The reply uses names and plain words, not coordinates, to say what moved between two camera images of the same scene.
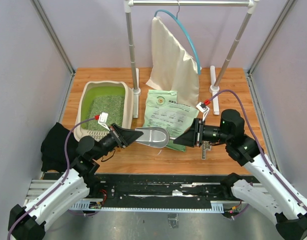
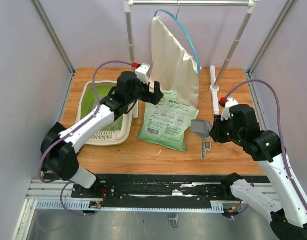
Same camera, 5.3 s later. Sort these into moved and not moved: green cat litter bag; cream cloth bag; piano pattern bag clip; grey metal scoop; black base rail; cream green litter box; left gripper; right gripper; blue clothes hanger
Moved: right gripper; grey metal scoop; left gripper
Not moved: green cat litter bag; piano pattern bag clip; black base rail; blue clothes hanger; cream green litter box; cream cloth bag
